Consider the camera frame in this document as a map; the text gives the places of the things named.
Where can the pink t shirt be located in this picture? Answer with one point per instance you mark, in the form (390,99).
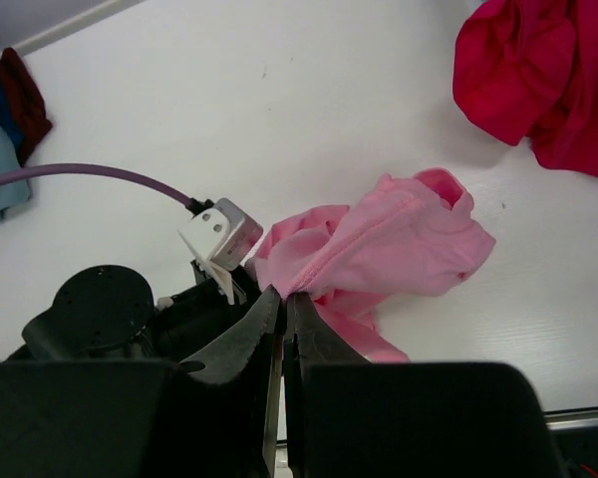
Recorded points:
(406,236)

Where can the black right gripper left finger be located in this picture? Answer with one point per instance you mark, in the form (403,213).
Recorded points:
(212,415)

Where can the magenta t shirt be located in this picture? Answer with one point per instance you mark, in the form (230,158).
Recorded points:
(529,70)

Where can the folded dark red t shirt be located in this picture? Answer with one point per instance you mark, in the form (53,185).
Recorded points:
(23,114)

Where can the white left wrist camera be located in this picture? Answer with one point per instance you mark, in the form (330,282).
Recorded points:
(223,234)

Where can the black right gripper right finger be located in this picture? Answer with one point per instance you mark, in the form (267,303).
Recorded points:
(349,417)

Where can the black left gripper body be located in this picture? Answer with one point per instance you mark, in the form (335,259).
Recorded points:
(109,312)

